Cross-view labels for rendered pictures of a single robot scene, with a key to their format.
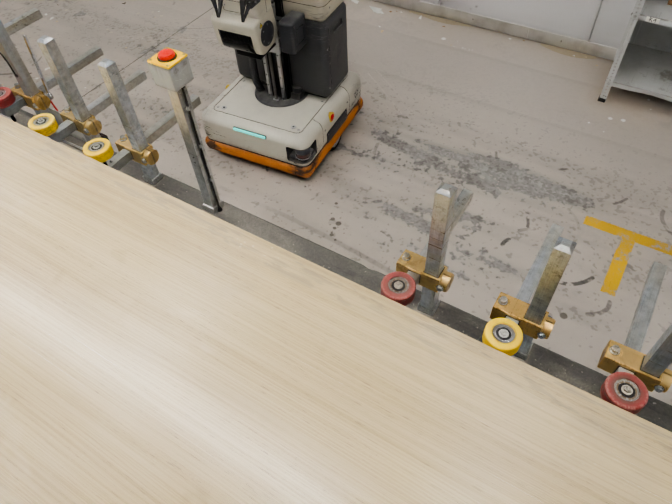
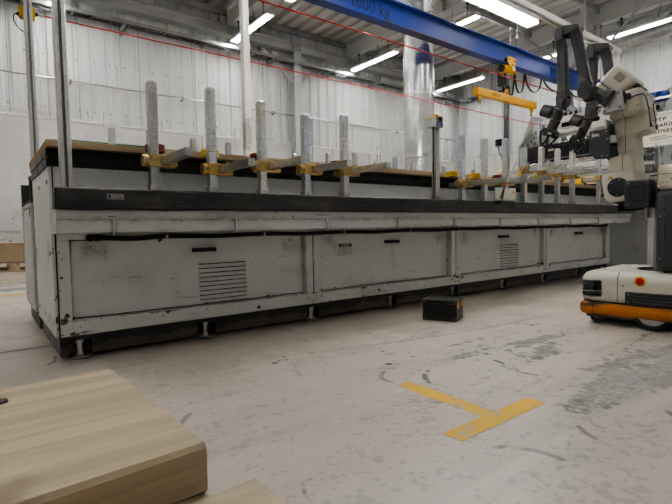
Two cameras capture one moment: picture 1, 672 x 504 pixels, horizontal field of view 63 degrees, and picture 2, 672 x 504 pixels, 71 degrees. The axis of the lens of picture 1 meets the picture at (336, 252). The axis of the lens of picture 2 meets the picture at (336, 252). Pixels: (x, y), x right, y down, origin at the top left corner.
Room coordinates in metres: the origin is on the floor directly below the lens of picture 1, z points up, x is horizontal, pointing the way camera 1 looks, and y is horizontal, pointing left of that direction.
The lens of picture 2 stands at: (1.52, -2.68, 0.54)
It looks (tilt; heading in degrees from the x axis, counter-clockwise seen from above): 3 degrees down; 108
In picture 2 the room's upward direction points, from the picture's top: 1 degrees counter-clockwise
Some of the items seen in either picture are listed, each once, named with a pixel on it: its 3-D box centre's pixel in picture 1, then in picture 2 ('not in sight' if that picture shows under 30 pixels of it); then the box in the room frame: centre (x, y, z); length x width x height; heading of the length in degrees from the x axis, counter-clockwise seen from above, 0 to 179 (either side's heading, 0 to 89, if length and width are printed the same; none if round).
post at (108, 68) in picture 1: (134, 131); (461, 170); (1.37, 0.58, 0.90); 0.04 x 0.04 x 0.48; 55
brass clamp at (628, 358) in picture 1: (635, 367); (266, 166); (0.52, -0.62, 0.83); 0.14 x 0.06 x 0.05; 55
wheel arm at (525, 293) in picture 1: (527, 288); (322, 168); (0.74, -0.45, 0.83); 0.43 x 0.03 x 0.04; 145
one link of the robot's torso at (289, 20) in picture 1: (264, 36); (630, 195); (2.27, 0.25, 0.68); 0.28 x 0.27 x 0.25; 61
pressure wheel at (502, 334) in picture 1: (499, 345); not in sight; (0.58, -0.34, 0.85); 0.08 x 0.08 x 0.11
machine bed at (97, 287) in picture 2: not in sight; (420, 238); (1.03, 1.05, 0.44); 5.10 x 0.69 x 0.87; 55
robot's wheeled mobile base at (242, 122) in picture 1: (284, 110); (667, 292); (2.44, 0.22, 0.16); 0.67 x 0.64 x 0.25; 151
